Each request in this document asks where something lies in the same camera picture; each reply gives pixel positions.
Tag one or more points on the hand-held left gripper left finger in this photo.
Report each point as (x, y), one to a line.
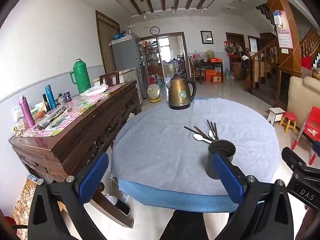
(93, 177)

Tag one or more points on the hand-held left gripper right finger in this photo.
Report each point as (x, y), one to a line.
(227, 180)

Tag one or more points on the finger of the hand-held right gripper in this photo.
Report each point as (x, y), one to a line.
(296, 162)

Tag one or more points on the dark metal cup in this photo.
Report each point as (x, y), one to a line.
(225, 146)

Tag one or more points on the white plastic spoon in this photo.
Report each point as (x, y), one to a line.
(199, 137)
(211, 133)

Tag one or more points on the person's right forearm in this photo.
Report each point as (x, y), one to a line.
(310, 225)

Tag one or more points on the carved wooden sideboard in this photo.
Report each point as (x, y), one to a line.
(75, 140)

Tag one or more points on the red plastic chair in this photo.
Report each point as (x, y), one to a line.
(312, 122)

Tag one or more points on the yellow stool red seat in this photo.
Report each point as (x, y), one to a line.
(289, 116)

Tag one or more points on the small white stool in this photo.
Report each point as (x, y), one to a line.
(276, 111)

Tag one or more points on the person's leg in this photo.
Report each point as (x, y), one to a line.
(185, 226)

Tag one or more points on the beige sofa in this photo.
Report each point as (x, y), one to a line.
(302, 95)

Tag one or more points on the round table with blue cloth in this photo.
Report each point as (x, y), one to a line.
(162, 150)

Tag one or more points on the pink checkered cover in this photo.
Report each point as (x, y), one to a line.
(82, 105)

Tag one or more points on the small dark jar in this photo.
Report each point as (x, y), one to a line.
(67, 97)

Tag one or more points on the white plastic bag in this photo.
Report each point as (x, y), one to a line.
(96, 90)

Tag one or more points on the wooden staircase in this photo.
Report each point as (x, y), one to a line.
(265, 80)

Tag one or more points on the teal bottle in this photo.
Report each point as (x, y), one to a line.
(50, 97)

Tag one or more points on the purple bottle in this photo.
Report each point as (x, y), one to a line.
(27, 112)

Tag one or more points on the bronze electric kettle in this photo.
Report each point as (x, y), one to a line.
(181, 95)

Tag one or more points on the dark wooden chair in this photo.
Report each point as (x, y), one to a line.
(108, 78)

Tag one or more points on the green thermos jug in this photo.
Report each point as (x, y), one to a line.
(81, 76)

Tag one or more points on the wooden pillar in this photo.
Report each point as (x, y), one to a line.
(287, 57)

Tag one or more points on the blue water jug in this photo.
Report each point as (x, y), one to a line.
(228, 74)

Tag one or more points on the white chest freezer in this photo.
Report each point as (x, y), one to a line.
(127, 74)

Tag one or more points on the dark dining table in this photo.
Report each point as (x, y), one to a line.
(208, 65)

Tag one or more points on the slatted wooden chair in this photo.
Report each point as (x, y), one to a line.
(193, 67)

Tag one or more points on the flat orange box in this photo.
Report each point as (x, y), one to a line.
(216, 60)

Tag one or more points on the grey refrigerator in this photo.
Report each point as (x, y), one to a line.
(127, 52)

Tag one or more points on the brown wooden door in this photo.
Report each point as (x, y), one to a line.
(107, 45)

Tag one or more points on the pendant ceiling lamp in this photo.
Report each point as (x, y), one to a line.
(172, 10)
(144, 15)

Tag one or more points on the wall calendar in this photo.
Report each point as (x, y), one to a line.
(285, 38)

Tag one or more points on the framed wall picture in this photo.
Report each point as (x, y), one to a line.
(206, 37)

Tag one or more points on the round wall clock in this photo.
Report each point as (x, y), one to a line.
(155, 30)

